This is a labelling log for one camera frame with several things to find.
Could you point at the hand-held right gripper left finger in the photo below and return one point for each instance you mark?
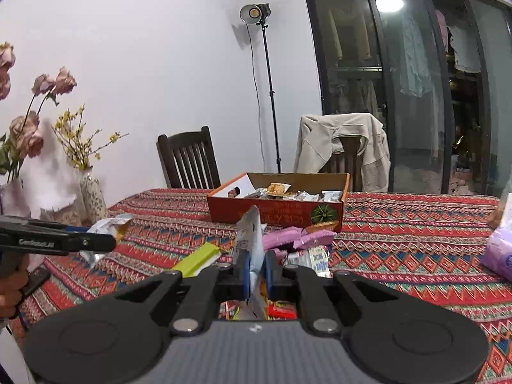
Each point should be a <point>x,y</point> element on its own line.
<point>243,272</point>

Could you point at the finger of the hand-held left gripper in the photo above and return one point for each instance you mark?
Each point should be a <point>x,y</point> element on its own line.
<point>96,243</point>
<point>78,229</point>

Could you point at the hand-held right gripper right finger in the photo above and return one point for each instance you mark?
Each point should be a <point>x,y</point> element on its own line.
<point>272,276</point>

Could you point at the silver orange snack packet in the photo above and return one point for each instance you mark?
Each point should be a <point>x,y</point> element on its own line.
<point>108,224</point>

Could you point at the red snack packet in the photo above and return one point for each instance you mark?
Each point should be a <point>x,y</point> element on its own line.
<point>280,311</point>

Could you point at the pink snack packet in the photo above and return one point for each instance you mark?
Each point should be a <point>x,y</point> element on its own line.
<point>316,240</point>
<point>280,238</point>

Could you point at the white blue snack packet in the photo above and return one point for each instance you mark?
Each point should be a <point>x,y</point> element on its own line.
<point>320,262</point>
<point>250,228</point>

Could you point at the green snack packet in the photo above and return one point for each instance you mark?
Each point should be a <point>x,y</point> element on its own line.
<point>196,260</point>

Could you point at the orange cardboard box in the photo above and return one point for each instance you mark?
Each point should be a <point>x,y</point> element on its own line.
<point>260,212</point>

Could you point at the tan snack packet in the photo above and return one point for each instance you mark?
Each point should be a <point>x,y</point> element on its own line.
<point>322,227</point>

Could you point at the orange cracker packet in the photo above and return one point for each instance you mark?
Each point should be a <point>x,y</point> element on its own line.
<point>278,190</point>

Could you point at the person's left hand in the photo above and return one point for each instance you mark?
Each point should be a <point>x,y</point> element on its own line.
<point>10,288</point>

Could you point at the clear glass jar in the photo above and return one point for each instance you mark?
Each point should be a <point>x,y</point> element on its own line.
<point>64,214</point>

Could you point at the small floral vase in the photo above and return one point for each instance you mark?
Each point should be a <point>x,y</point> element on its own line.
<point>94,196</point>

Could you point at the large pink ceramic vase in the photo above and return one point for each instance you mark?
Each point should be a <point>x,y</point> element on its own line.
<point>14,202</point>

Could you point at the yellow flower sprigs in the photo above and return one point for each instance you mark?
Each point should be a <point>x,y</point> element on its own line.
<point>78,144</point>

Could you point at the dried pink roses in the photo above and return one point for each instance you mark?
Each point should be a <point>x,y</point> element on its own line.
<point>28,136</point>

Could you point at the dark wooden chair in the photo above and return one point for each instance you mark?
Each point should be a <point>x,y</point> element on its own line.
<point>346,164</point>
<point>188,160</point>

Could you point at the beige jacket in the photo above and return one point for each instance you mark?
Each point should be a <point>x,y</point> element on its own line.
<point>316,144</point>

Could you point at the purple tissue pack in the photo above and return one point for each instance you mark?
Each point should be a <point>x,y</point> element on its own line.
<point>500,252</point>

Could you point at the tan cloth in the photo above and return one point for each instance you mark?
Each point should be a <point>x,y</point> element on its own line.
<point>496,212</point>

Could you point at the studio light on stand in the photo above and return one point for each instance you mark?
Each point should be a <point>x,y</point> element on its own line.
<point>254,12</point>

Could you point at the hanging pale blue garment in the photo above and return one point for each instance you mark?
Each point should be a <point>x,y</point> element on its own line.
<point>416,56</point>

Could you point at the black framed sliding glass door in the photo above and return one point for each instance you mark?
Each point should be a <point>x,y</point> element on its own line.
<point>492,108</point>

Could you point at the hanging white garment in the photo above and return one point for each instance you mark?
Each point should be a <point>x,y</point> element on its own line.
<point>464,52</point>

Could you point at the hanging pink garment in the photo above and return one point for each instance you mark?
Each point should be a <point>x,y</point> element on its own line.
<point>441,32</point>

